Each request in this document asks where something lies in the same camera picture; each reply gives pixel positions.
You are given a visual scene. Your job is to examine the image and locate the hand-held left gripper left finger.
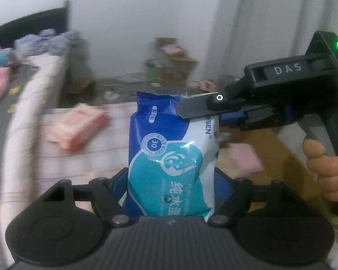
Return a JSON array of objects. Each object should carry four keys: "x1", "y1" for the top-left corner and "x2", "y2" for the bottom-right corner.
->
[{"x1": 42, "y1": 168, "x2": 130, "y2": 227}]

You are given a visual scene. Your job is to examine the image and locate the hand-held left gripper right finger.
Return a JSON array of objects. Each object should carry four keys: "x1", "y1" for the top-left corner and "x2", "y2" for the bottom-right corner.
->
[{"x1": 207, "y1": 168, "x2": 299, "y2": 227}]

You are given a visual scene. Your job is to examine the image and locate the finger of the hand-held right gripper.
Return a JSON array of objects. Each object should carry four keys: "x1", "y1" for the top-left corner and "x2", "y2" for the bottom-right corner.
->
[
  {"x1": 219, "y1": 110, "x2": 274, "y2": 131},
  {"x1": 176, "y1": 91, "x2": 244, "y2": 120}
]

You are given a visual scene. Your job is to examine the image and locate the blue wet wipes pack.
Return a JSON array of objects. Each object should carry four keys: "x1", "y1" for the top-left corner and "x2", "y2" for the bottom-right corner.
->
[{"x1": 121, "y1": 90, "x2": 223, "y2": 223}]

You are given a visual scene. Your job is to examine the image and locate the pink soft cloth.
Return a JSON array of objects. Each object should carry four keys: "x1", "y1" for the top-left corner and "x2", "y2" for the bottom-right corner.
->
[{"x1": 230, "y1": 143, "x2": 265, "y2": 173}]

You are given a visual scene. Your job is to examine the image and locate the person's right hand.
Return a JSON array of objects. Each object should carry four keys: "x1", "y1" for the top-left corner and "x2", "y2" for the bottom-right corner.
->
[{"x1": 302, "y1": 139, "x2": 338, "y2": 203}]

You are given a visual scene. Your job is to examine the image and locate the brown storage carton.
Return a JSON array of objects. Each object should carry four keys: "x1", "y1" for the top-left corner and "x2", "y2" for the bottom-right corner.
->
[{"x1": 162, "y1": 55, "x2": 199, "y2": 83}]

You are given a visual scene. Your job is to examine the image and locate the green plastic bucket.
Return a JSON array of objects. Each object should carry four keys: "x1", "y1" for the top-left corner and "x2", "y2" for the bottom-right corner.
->
[{"x1": 144, "y1": 58, "x2": 165, "y2": 86}]

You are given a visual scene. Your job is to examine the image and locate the open carton with pink packets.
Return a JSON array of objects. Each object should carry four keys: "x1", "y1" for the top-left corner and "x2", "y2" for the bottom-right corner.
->
[{"x1": 155, "y1": 37, "x2": 185, "y2": 59}]

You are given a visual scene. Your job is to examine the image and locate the red tissue packet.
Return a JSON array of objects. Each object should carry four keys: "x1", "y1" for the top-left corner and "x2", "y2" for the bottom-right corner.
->
[{"x1": 46, "y1": 104, "x2": 109, "y2": 152}]

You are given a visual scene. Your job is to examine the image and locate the bed with grey mattress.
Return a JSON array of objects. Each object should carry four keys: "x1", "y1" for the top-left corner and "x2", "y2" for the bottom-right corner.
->
[{"x1": 0, "y1": 52, "x2": 71, "y2": 262}]

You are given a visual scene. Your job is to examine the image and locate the purple clothes pile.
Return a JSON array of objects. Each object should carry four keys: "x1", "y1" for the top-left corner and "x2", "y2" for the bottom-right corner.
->
[{"x1": 14, "y1": 28, "x2": 81, "y2": 56}]

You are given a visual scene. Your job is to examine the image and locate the black headboard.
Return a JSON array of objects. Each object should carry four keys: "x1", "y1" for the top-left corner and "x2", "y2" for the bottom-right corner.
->
[{"x1": 0, "y1": 0, "x2": 72, "y2": 44}]

